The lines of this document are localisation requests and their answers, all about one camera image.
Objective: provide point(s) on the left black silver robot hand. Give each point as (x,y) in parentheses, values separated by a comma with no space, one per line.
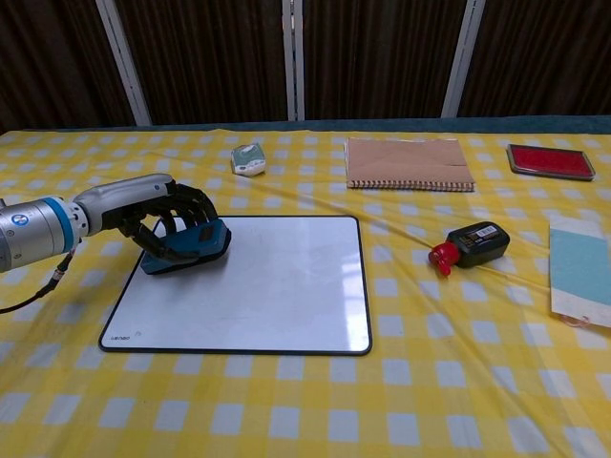
(129,200)

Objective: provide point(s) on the blue whiteboard eraser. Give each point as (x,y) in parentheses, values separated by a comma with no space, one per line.
(217,243)

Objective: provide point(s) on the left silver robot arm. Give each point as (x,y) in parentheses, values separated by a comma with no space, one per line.
(28,231)

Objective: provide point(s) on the small white whiteboard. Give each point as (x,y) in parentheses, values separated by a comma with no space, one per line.
(267,291)

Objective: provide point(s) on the small green white packet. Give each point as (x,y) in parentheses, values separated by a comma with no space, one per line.
(248,160)

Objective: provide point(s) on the black ribbed partition panel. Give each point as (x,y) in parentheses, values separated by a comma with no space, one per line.
(544,57)
(52,62)
(377,57)
(210,59)

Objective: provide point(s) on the yellow white checked tablecloth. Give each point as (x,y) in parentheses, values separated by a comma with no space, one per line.
(305,405)

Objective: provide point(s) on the brown spiral notebook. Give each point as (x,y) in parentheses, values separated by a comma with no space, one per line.
(406,162)

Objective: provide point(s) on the black ink bottle red cap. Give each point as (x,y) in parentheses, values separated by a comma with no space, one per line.
(477,243)

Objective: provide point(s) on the red ink pad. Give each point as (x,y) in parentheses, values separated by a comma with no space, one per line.
(549,161)

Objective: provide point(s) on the light blue white paper card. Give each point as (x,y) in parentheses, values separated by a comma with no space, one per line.
(582,267)

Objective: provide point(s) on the silver partition post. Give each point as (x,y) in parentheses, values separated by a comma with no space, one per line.
(124,62)
(462,57)
(293,59)

